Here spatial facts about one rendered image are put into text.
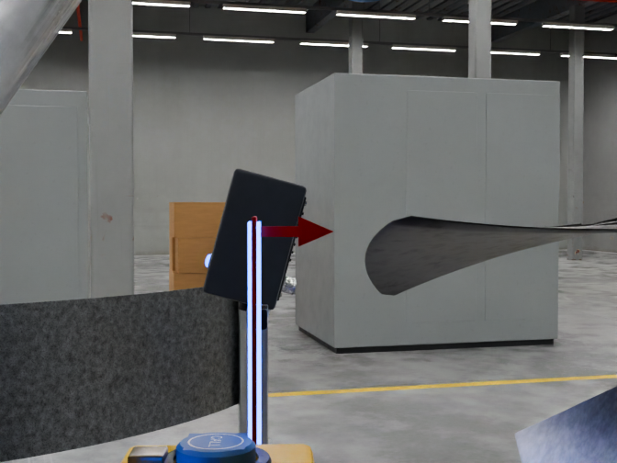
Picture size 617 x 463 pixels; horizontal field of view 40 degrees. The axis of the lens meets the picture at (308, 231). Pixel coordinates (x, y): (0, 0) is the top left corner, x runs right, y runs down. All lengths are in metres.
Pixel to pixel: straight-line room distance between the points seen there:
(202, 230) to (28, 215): 2.57
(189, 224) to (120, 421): 6.30
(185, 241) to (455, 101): 3.16
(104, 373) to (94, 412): 0.11
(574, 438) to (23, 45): 0.59
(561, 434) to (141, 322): 1.84
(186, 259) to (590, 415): 8.05
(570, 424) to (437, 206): 6.35
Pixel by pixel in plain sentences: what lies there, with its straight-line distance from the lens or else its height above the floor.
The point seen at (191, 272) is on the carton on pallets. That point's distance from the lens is 8.70.
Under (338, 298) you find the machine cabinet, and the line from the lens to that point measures 6.82.
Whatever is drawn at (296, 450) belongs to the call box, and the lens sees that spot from 0.46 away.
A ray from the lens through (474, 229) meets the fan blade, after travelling 0.61.
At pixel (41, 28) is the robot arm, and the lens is 0.84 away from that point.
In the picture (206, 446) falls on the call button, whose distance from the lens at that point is 0.43.
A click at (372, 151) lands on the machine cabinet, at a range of 6.87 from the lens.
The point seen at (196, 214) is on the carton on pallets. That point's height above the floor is 1.10.
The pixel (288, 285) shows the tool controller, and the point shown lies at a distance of 1.29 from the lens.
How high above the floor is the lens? 1.20
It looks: 2 degrees down
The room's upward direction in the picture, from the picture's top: straight up
